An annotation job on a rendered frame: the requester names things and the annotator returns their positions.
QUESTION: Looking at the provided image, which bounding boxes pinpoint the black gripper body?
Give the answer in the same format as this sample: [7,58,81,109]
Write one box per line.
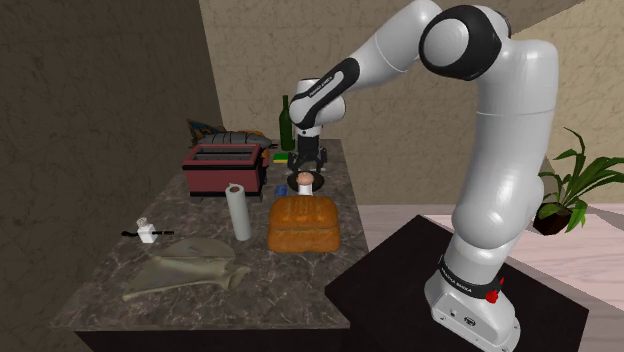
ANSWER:
[296,137,323,160]

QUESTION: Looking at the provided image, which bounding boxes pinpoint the white shaker with brown cap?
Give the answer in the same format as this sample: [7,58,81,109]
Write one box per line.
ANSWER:
[295,172,316,198]

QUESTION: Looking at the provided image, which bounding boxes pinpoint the dark green glass bottle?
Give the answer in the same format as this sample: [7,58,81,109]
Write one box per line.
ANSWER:
[278,94,296,152]

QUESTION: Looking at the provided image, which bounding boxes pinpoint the brown bread loaf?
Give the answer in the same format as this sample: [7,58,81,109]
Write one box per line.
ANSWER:
[266,195,342,254]

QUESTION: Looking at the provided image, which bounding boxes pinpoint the grey ribbed object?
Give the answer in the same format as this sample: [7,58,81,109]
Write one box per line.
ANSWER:
[196,129,272,149]

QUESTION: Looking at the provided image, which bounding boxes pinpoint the red toaster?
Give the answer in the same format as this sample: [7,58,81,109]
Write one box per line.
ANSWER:
[182,142,267,199]

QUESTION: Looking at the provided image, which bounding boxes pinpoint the white paper towel roll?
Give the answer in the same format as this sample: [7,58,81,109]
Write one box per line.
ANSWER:
[224,183,253,243]

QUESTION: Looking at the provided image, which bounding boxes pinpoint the black pen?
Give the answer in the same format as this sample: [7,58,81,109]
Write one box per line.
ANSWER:
[120,229,176,239]

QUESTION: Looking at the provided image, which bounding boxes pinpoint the black robot stand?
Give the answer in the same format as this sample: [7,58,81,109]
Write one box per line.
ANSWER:
[324,214,590,352]

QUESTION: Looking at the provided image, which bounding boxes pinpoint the olive green cloth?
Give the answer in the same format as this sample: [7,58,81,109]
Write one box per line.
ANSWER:
[121,237,253,303]

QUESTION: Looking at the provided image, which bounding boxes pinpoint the small white bottle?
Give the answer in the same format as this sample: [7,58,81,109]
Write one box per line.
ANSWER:
[136,217,158,244]

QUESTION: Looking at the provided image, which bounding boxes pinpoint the green potted plant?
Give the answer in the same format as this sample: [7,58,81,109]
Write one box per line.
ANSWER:
[531,127,624,238]

